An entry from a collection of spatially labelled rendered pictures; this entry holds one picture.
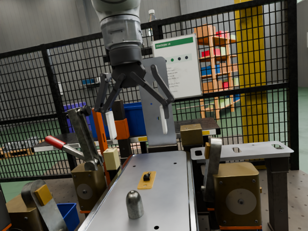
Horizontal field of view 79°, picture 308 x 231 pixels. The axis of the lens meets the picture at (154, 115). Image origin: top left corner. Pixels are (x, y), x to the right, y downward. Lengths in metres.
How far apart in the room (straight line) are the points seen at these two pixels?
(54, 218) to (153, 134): 0.46
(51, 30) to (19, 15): 1.63
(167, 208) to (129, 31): 0.37
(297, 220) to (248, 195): 0.48
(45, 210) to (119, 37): 0.36
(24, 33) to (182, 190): 12.00
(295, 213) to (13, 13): 12.64
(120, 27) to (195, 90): 0.64
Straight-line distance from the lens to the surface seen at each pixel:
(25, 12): 12.38
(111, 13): 0.45
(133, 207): 0.40
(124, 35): 0.43
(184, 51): 1.00
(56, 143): 0.58
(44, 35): 11.72
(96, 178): 0.55
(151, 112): 0.74
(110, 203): 0.47
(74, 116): 0.51
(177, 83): 0.99
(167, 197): 0.45
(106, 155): 0.60
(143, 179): 0.52
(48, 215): 0.43
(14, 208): 0.44
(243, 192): 0.44
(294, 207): 0.97
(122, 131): 0.80
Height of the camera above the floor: 1.25
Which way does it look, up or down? 10 degrees down
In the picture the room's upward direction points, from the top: 9 degrees counter-clockwise
